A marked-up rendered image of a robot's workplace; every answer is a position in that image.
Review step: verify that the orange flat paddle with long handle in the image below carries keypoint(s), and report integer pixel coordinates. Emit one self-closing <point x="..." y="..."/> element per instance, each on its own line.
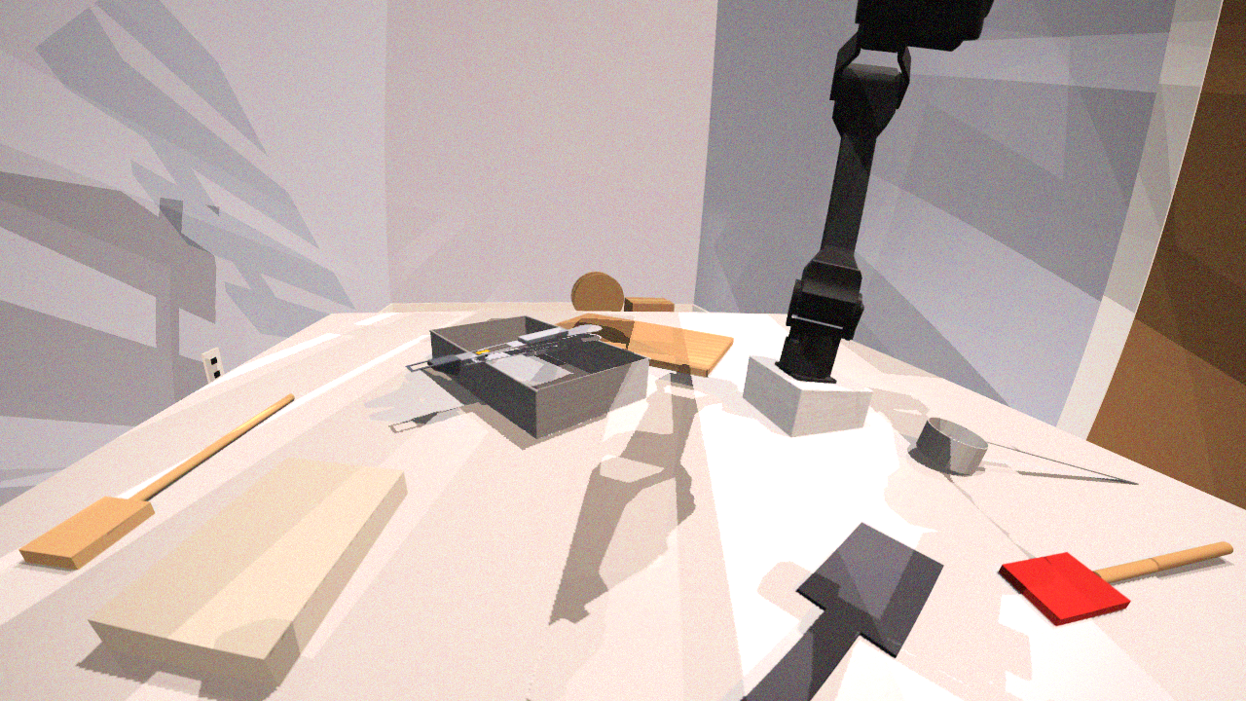
<point x="81" y="538"/>

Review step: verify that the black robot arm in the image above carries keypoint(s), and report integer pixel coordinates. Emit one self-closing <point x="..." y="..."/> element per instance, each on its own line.
<point x="866" y="98"/>

